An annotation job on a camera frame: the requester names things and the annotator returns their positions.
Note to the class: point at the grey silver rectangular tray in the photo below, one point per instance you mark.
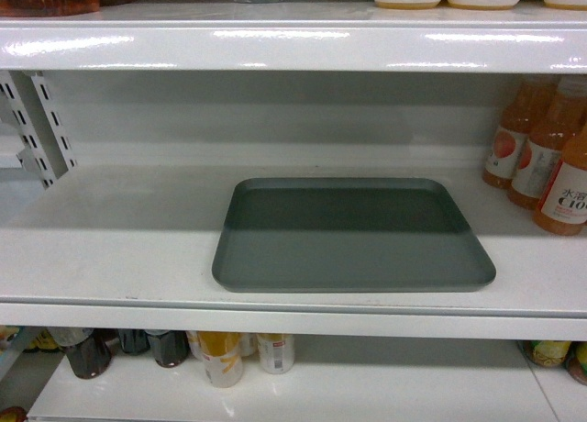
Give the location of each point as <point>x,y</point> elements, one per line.
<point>348,235</point>

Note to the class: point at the white labelled can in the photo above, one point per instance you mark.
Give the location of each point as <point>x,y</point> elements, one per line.
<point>276,352</point>

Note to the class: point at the yellow white can front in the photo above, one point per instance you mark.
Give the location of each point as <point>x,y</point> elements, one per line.
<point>221,357</point>

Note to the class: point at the white store shelf unit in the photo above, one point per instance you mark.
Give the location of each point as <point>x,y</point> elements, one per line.
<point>158,109</point>

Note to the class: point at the dark drink bottle right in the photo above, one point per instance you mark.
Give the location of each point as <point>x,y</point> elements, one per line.
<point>169,347</point>

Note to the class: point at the dark drink bottle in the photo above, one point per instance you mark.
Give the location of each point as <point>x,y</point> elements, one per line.
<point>86,352</point>
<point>169,347</point>

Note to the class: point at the orange juice bottle back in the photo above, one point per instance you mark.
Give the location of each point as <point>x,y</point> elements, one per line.
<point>531,103</point>

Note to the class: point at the dark drink bottle left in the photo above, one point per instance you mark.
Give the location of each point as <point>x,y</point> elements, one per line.
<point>86,352</point>

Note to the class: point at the orange juice bottle front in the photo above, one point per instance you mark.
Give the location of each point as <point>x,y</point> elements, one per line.
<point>562,208</point>

